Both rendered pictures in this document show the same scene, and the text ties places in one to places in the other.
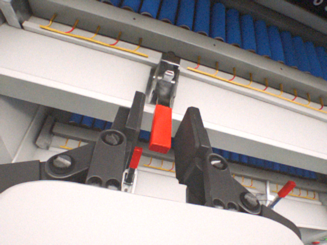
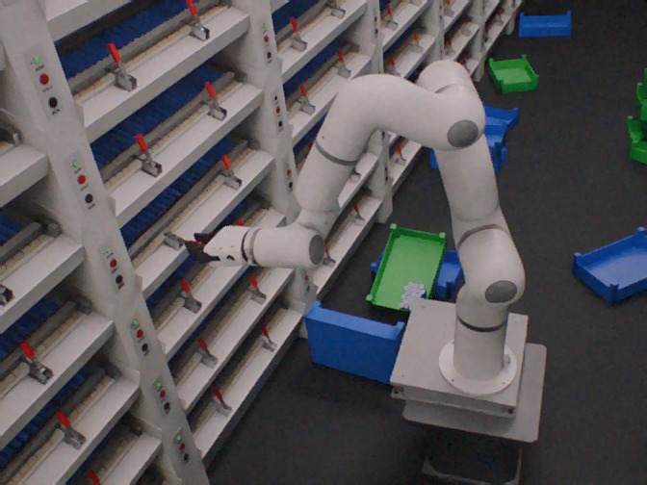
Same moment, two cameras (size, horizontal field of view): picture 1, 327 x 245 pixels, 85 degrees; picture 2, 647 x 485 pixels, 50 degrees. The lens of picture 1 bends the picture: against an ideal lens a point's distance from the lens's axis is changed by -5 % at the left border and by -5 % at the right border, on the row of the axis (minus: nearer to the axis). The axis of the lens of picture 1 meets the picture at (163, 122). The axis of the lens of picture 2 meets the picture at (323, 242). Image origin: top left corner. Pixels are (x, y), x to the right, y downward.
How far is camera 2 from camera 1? 1.51 m
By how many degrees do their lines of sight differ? 36
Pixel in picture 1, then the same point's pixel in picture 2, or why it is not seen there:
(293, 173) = (237, 215)
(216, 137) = not seen: hidden behind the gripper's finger
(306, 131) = (214, 204)
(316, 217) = (272, 217)
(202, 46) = (165, 221)
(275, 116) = (201, 212)
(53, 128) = not seen: hidden behind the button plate
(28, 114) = not seen: hidden behind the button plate
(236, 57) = (173, 213)
